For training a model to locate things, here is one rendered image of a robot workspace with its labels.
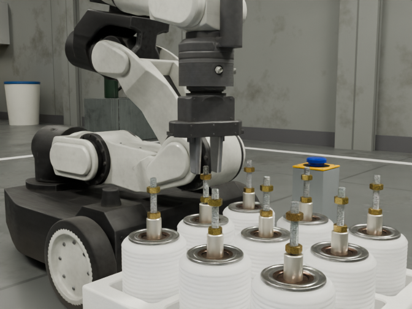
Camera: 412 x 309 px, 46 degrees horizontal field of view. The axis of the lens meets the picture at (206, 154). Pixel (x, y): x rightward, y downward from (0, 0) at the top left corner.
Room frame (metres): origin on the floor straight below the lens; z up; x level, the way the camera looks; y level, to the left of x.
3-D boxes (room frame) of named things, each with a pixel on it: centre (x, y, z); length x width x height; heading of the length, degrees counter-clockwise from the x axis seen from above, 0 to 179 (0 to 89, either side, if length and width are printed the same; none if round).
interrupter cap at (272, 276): (0.53, -0.10, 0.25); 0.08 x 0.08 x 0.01
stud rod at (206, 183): (0.78, 0.00, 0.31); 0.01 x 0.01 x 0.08
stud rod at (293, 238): (0.53, -0.10, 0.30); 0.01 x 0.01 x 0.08
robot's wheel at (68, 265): (0.98, 0.27, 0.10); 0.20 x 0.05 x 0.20; 49
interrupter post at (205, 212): (0.78, 0.00, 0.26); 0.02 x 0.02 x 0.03
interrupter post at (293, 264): (0.53, -0.10, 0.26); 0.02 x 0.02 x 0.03
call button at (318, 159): (0.97, -0.22, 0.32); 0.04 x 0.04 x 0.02
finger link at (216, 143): (0.79, -0.02, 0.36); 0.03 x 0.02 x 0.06; 26
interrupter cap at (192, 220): (0.78, 0.00, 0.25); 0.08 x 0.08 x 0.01
